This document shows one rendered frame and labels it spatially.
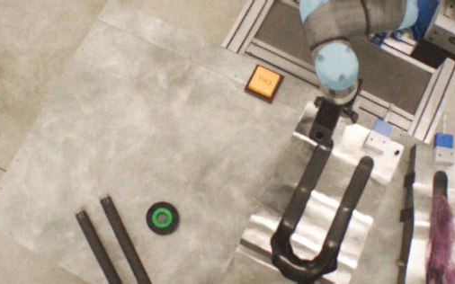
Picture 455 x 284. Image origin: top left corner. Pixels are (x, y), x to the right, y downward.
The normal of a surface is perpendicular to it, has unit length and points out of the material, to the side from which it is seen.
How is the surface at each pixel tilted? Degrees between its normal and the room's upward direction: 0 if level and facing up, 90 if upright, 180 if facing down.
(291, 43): 0
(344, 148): 0
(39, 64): 0
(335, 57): 11
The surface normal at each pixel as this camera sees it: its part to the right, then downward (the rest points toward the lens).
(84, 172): -0.02, -0.25
